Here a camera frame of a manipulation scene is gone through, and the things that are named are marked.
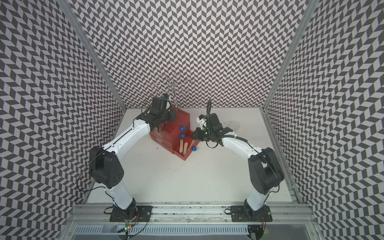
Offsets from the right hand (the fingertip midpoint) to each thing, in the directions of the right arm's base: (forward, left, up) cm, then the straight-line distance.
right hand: (191, 138), depth 84 cm
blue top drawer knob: (+3, +5, +5) cm, 8 cm away
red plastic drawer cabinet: (-1, +8, +2) cm, 9 cm away
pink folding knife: (+3, +7, -12) cm, 15 cm away
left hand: (+13, +11, +6) cm, 18 cm away
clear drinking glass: (+16, -28, -8) cm, 33 cm away
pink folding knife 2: (+1, +5, -13) cm, 14 cm away
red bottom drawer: (+7, +3, -12) cm, 14 cm away
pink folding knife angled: (+6, 0, -14) cm, 15 cm away
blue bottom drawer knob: (-1, -1, -10) cm, 10 cm away
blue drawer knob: (+4, +5, -3) cm, 7 cm away
